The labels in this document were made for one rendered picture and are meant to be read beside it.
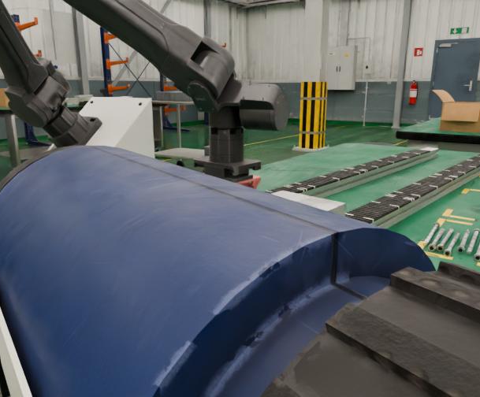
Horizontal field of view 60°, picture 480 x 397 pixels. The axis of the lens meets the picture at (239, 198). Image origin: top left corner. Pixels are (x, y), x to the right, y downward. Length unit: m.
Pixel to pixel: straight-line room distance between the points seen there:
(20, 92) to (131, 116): 0.22
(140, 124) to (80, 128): 0.13
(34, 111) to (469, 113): 2.14
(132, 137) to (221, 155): 0.32
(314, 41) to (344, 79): 5.09
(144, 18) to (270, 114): 0.22
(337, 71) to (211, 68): 11.46
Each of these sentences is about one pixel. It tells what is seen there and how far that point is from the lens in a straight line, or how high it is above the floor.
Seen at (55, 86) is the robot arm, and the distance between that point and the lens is 0.95.
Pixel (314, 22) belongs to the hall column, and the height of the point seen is 1.97.
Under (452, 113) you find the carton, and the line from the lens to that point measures 2.56.
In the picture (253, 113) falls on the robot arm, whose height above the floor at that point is 0.98.
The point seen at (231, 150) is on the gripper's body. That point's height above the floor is 0.92.
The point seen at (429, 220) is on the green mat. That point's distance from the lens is 0.83.
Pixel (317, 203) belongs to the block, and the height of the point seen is 0.87.
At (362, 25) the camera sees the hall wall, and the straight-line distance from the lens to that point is 12.21.
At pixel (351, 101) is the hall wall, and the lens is 12.17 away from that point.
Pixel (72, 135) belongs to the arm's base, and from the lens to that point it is 0.99.
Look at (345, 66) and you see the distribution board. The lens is 11.97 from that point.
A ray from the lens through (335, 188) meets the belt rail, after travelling 0.97.
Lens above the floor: 1.01
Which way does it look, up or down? 15 degrees down
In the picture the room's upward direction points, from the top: straight up
